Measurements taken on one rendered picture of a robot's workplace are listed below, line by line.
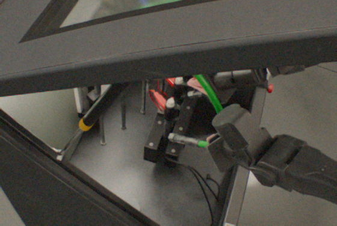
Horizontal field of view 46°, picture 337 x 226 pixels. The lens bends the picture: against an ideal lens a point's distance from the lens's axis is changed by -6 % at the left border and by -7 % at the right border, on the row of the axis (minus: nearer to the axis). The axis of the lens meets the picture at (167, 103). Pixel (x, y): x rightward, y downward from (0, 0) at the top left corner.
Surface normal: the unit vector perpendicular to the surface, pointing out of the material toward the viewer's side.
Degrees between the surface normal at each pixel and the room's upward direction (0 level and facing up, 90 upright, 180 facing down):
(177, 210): 0
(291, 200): 0
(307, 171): 32
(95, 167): 0
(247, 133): 37
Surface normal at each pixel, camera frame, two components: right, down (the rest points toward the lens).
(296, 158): -0.42, -0.71
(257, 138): 0.43, 0.00
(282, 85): 0.07, -0.60
